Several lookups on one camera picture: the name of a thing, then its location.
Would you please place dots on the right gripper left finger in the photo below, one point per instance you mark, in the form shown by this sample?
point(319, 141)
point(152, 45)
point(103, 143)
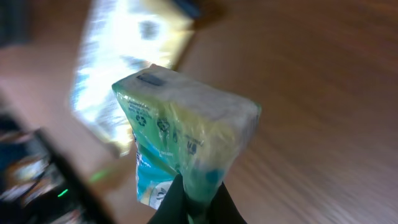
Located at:
point(173, 209)

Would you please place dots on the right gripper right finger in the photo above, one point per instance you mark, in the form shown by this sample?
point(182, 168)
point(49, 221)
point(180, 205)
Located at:
point(223, 210)

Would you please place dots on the teal Kleenex tissue pack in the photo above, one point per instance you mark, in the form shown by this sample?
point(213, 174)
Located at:
point(193, 128)

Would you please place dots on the beige snack bag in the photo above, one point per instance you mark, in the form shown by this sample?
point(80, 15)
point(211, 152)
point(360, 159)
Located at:
point(120, 38)

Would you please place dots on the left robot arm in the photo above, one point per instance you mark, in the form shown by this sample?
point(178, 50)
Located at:
point(38, 186)

